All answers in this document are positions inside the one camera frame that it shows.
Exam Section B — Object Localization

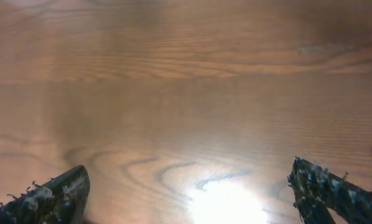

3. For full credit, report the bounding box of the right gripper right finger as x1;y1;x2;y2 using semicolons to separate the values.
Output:
287;157;372;224

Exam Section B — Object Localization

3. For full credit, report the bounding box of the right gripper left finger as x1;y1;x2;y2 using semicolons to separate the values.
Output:
0;165;90;224

